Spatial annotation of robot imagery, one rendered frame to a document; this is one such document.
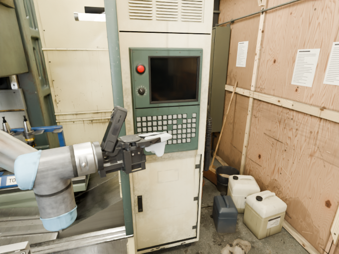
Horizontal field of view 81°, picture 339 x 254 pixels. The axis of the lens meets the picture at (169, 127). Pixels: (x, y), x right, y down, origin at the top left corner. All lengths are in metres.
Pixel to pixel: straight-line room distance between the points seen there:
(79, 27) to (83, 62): 0.32
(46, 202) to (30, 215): 1.06
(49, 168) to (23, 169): 0.04
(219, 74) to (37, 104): 2.25
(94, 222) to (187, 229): 0.87
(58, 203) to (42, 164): 0.10
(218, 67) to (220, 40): 0.35
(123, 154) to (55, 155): 0.14
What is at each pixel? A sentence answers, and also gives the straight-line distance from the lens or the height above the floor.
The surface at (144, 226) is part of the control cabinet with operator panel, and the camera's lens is 1.82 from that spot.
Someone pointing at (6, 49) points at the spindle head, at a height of 1.71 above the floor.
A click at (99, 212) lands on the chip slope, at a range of 1.38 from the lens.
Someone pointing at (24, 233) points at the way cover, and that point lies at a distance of 1.52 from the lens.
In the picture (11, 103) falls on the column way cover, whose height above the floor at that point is 1.30.
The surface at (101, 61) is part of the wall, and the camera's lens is 2.32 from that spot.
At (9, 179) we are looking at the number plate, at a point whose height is 0.94.
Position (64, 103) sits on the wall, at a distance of 2.43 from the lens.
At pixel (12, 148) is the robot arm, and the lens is 0.62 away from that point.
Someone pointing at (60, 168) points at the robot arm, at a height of 1.44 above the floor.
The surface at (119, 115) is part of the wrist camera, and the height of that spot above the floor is 1.53.
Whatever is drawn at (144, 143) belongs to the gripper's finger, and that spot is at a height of 1.46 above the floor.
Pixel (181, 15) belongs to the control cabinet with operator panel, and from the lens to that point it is 1.35.
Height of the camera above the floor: 1.66
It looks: 19 degrees down
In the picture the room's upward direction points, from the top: straight up
